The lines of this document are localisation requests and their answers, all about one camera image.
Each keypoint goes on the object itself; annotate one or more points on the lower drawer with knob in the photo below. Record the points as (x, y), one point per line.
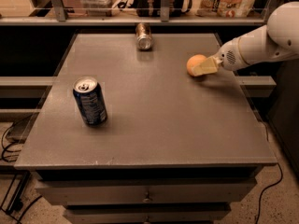
(152, 214)

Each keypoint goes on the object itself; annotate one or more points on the grey drawer cabinet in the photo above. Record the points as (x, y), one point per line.
(161, 123)

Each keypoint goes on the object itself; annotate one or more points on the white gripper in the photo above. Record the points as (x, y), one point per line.
(229, 57)

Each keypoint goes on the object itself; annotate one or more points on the metal shelf rail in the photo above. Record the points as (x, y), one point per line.
(73, 13)

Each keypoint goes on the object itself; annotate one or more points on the orange soda can lying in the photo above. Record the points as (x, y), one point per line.
(144, 39)

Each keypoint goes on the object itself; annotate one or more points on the dark bag on shelf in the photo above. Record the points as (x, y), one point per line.
(152, 8)

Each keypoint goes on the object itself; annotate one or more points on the drawer with knob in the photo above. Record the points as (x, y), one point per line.
(152, 214)
(144, 191)

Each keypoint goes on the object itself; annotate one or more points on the orange fruit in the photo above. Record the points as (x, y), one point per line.
(194, 65)

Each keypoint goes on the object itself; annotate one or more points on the upper drawer with knob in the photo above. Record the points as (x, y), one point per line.
(144, 191)

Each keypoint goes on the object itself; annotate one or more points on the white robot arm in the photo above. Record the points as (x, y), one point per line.
(276, 41)

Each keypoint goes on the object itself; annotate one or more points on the blue soda can upright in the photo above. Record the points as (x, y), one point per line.
(90, 100)

